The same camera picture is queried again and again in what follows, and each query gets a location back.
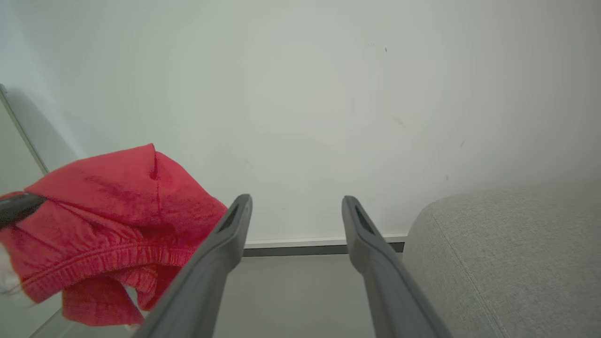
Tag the grey framed partition panel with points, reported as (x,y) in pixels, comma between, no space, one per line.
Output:
(9,155)

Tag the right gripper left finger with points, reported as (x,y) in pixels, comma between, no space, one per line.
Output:
(206,281)

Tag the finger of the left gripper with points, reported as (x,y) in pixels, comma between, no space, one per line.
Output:
(16,209)

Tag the grey fabric sofa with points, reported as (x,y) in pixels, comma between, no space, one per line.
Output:
(516,263)

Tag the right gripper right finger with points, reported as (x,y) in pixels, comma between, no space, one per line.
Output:
(389,291)

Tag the white and black baseboard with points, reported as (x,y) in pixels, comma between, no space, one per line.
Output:
(300,246)

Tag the red garment with white trim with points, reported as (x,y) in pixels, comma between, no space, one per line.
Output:
(112,211)

